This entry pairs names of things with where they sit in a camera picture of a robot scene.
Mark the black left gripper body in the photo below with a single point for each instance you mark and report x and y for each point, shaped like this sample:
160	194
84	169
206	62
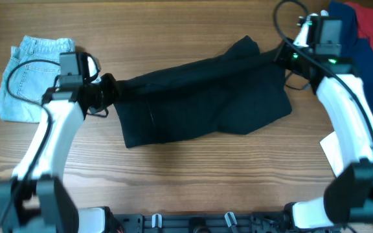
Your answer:
105	92

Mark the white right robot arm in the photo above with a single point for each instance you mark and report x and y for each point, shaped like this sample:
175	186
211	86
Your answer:
340	89

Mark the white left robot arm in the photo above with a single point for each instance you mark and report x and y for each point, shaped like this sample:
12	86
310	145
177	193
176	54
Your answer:
34	199

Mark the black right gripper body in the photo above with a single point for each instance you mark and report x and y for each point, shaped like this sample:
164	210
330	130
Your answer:
287	58

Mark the folded light blue jeans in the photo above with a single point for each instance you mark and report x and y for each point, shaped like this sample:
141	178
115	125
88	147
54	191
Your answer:
31	70

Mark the black t-shirt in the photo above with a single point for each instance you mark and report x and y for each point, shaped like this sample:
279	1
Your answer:
237	92

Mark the white garment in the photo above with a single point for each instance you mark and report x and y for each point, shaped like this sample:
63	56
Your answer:
330	152

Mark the navy blue garment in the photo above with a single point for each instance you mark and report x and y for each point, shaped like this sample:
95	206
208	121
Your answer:
355	47

